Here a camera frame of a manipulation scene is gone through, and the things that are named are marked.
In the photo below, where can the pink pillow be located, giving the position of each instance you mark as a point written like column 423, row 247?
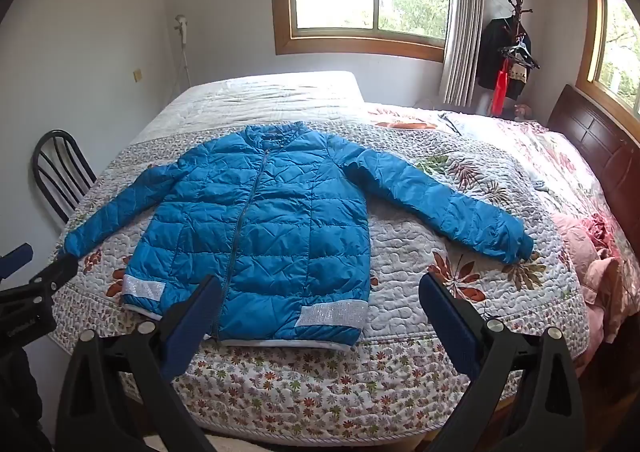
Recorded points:
column 580, row 242

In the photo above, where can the narrow wooden framed window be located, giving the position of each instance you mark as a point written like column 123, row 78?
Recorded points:
column 622, row 47

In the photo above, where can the yellow wall sticker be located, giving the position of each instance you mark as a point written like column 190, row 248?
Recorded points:
column 137, row 75

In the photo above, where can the white quilted bed cover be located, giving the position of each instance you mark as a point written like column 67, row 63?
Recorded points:
column 265, row 92

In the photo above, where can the wooden coat rack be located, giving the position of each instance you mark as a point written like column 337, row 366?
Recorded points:
column 519, row 0

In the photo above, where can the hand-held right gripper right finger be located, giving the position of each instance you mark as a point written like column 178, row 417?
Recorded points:
column 450, row 317

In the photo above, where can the floral quilt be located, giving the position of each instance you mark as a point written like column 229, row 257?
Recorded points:
column 400, row 252

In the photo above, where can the blue puffer jacket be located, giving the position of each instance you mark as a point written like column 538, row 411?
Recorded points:
column 280, row 232

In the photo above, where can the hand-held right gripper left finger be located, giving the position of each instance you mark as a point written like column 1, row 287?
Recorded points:
column 192, row 327

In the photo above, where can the white pleated curtain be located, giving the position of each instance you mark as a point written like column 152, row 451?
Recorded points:
column 462, row 32

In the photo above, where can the dark hanging jacket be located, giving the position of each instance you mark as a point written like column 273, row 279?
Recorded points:
column 492, row 52

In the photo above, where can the dark wooden headboard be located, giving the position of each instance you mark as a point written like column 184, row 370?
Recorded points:
column 585, row 127

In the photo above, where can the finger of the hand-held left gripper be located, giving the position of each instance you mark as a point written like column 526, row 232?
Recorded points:
column 17, row 259
column 47, row 279

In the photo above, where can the white wall hair dryer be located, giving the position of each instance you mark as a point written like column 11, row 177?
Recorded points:
column 182, row 27

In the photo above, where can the red hanging bag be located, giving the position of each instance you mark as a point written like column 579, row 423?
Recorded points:
column 500, row 92

